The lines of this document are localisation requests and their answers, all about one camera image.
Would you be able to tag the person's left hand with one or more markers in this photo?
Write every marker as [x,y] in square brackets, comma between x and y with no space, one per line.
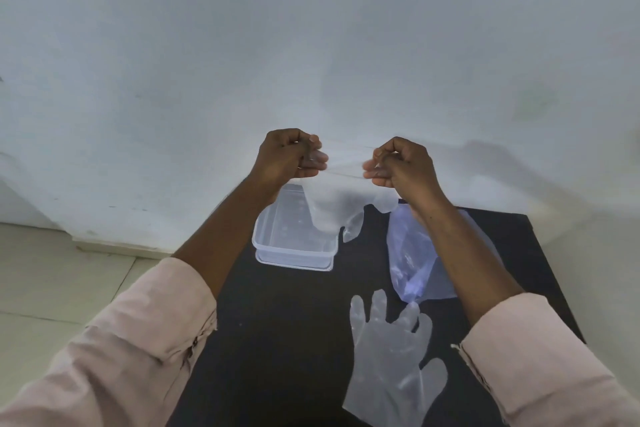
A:
[280,156]

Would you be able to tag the person's left fingers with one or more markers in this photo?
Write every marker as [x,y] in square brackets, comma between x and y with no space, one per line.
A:
[312,157]

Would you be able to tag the person's left forearm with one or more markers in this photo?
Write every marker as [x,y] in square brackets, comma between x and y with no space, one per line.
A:
[150,311]

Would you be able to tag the person's right hand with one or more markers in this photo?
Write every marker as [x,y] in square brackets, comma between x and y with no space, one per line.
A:
[410,169]

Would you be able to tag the clear plastic bag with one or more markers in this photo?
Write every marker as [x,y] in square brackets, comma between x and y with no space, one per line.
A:
[415,256]

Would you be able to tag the clear plastic food container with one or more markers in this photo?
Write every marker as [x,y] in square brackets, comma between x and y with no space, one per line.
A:
[285,241]

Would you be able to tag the person's right fingers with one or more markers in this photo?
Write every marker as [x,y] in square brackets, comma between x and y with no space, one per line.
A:
[380,166]

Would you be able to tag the person's right forearm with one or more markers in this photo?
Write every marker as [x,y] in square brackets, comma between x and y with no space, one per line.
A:
[500,321]

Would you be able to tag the clear disposable plastic glove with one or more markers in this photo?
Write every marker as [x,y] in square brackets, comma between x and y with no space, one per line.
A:
[332,201]
[387,366]

